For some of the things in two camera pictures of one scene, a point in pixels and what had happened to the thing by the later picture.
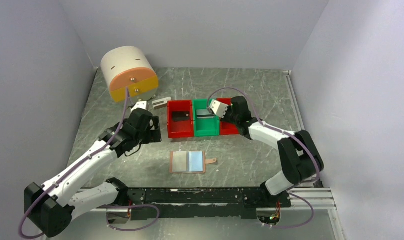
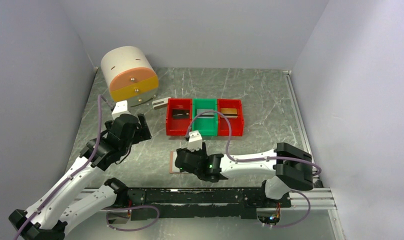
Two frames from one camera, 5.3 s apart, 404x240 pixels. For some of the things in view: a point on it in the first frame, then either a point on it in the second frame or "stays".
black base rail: [242, 202] stays
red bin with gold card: [226, 127] stays
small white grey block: [161, 103] stays
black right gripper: [225, 119] → [202, 152]
